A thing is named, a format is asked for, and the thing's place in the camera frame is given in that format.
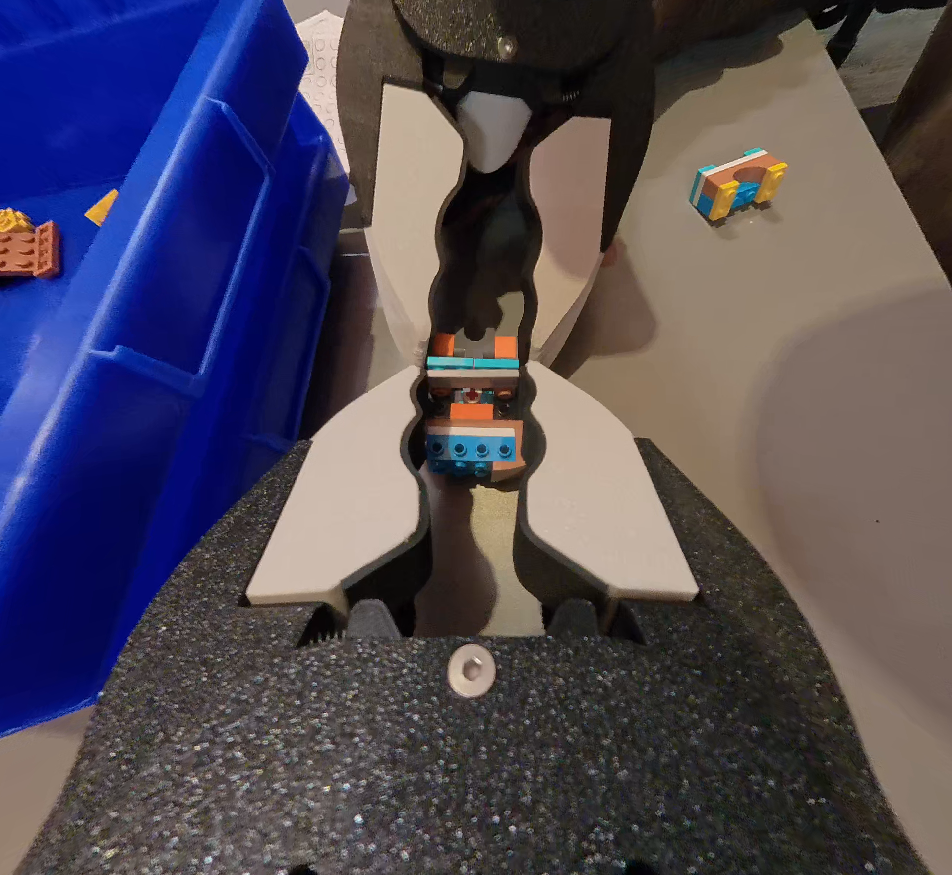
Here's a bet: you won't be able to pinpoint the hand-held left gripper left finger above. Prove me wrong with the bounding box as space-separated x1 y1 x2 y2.
246 367 435 630

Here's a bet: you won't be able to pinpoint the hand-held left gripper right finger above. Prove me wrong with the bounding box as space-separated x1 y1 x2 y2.
517 367 700 611

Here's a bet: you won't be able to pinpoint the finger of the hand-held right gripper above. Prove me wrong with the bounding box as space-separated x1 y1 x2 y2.
509 114 615 367
369 79 480 370

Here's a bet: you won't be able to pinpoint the blue orange toy brick assembly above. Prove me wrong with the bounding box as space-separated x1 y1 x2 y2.
421 387 531 492

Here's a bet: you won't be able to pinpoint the blue plastic bin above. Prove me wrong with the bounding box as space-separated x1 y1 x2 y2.
0 0 354 735

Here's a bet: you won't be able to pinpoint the toy bricks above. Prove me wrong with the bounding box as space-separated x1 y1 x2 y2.
0 188 120 281

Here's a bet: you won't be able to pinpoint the printed paper sheet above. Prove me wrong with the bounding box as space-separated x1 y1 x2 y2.
288 9 355 177

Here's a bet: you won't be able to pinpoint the small multicoloured toy brick block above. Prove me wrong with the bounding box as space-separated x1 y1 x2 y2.
689 146 789 226

